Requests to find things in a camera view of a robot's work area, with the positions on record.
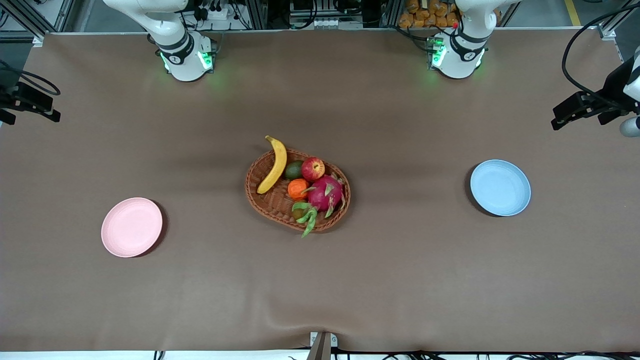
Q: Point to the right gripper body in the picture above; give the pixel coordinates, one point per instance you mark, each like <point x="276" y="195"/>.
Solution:
<point x="6" y="98"/>

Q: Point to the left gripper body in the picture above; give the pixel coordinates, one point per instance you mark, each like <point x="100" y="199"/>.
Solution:
<point x="614" y="86"/>

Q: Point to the yellow banana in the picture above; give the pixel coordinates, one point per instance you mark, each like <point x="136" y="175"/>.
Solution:
<point x="277" y="165"/>

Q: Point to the red apple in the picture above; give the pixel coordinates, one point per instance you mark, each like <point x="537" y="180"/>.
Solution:
<point x="313" y="169"/>

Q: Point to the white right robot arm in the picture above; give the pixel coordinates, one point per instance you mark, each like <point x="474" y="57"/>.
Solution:
<point x="185" y="65"/>

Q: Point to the blue plate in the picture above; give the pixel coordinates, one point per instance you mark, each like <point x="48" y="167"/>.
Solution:
<point x="500" y="187"/>

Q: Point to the pink plate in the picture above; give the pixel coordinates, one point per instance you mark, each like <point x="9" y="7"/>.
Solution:
<point x="131" y="227"/>

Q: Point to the bag of orange fruits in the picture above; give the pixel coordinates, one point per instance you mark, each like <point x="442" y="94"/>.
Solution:
<point x="425" y="12"/>

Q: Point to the white power strip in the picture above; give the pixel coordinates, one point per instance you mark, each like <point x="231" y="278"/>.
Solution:
<point x="217" y="14"/>

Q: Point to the white connector block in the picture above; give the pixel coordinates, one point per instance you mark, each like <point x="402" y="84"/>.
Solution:
<point x="337" y="23"/>

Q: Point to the brown wicker basket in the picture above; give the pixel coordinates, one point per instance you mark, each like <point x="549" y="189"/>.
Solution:
<point x="272" y="202"/>

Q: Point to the pink dragon fruit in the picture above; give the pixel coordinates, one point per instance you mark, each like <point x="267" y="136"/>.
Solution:
<point x="325" y="194"/>

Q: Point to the green avocado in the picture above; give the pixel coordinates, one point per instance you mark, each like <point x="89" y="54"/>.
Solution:
<point x="292" y="171"/>

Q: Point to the orange tangerine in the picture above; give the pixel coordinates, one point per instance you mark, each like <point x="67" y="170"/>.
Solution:
<point x="297" y="189"/>

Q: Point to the brown kiwi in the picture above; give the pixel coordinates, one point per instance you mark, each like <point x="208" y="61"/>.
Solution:
<point x="298" y="214"/>

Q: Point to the brown table cloth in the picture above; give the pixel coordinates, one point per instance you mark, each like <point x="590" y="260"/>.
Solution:
<point x="320" y="280"/>

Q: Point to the aluminium frame profile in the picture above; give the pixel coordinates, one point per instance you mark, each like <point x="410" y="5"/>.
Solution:
<point x="30" y="20"/>
<point x="612" y="25"/>

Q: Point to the metal table clamp bracket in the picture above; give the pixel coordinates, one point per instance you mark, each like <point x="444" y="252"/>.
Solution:
<point x="322" y="347"/>

